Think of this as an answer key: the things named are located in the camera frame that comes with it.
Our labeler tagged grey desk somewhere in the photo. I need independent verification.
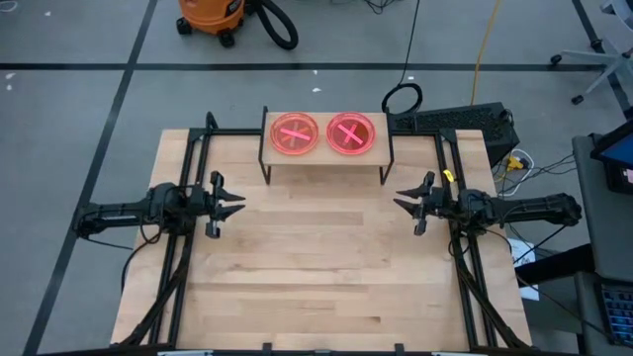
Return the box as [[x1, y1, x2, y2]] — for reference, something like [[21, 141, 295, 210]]
[[572, 133, 633, 356]]

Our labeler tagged white paper sheet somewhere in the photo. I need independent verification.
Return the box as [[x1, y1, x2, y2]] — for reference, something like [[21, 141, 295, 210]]
[[506, 237, 540, 302]]

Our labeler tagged orange shop vacuum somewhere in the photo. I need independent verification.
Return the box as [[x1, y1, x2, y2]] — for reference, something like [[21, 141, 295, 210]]
[[176, 0, 247, 49]]

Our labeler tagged black aluminium table frame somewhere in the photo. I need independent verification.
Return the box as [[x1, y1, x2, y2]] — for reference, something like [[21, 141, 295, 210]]
[[111, 111, 533, 356]]

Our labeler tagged grey office chair base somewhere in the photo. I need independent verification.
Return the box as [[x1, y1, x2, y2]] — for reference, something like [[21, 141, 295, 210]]
[[550, 0, 633, 106]]

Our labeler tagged black hanging cable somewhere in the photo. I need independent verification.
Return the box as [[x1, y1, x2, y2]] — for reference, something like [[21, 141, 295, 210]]
[[380, 0, 425, 117]]

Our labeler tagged black keyboard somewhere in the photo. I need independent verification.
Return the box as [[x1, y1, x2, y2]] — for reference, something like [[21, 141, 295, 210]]
[[595, 281, 633, 347]]

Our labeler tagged wooden shelf black metal frame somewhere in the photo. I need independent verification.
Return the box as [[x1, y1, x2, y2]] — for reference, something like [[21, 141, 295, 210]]
[[256, 105, 396, 187]]

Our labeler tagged yellow hanging cable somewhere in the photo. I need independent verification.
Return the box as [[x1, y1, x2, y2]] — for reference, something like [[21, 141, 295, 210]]
[[469, 0, 504, 106]]

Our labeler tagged orange translucent plastic plate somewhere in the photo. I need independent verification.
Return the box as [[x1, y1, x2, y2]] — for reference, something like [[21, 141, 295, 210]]
[[269, 112, 320, 156]]

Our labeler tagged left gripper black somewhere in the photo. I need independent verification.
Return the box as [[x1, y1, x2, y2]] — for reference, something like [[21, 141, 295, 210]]
[[185, 170, 247, 240]]

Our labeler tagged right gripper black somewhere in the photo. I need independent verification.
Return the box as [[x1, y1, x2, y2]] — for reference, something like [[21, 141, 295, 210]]
[[392, 170, 460, 237]]

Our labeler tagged black tablet screen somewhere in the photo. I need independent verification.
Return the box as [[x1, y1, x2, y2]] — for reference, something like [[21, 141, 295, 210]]
[[590, 121, 633, 195]]

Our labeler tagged black vacuum hose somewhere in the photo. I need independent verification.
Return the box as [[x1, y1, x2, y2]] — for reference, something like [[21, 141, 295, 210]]
[[245, 0, 300, 51]]

